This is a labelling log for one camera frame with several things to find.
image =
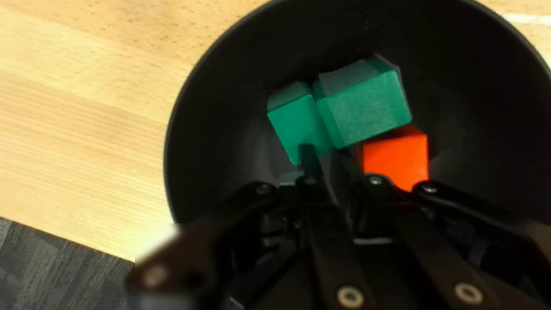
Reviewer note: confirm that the large green wooden block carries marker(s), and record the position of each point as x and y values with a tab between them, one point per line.
363	100

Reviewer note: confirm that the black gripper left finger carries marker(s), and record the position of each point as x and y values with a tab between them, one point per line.
230	251

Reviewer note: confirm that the orange wooden block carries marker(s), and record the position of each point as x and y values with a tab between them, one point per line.
399	156

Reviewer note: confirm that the black bowl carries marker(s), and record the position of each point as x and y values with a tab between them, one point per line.
230	113

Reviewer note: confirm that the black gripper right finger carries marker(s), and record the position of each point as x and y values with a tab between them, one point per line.
459	246

